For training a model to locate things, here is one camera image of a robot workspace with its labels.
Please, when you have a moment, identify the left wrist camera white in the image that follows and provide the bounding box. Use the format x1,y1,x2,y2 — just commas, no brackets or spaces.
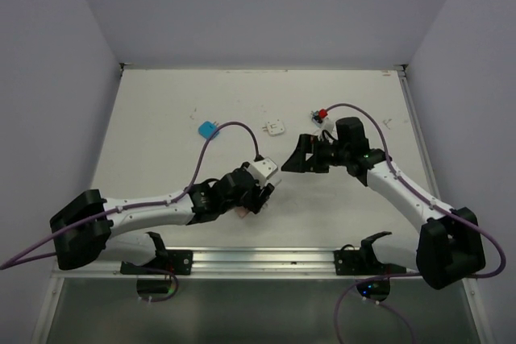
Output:
247,158,278,186

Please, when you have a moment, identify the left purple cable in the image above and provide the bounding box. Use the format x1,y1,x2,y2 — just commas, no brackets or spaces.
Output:
0,121,261,303

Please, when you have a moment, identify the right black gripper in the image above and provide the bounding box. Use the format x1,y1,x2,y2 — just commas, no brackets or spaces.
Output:
281,133,350,174

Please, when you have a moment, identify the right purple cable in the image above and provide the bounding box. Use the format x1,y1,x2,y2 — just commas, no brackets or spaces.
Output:
325,102,507,344

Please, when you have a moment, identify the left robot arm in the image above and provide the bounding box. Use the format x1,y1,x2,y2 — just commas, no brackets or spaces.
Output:
50,159,278,274

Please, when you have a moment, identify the blue plug adapter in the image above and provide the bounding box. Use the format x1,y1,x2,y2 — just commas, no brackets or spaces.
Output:
198,121,218,141

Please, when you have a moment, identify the brown USB charger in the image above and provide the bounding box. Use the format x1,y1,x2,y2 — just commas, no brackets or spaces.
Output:
235,207,249,218

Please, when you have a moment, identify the left black base bracket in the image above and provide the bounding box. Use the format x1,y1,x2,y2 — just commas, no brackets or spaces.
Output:
119,249,194,276

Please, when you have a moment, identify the white plug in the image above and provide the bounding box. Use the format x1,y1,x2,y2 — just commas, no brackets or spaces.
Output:
262,118,286,137

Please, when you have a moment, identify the black base bracket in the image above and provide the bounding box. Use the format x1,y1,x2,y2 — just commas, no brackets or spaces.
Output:
119,249,194,276
333,244,407,276

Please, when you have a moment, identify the right black base bracket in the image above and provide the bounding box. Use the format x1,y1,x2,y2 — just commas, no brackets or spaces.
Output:
333,244,407,276

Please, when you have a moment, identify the aluminium mounting rail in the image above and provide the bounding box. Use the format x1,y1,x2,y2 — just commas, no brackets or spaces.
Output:
51,247,417,280

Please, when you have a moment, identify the purple cable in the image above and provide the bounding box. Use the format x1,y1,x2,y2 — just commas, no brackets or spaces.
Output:
0,121,261,303
325,102,507,344

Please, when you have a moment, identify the white cube charger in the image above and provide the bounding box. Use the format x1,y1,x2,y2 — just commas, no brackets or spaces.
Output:
268,176,282,189

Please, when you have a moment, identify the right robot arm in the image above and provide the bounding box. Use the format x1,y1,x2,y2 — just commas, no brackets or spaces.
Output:
281,117,485,289

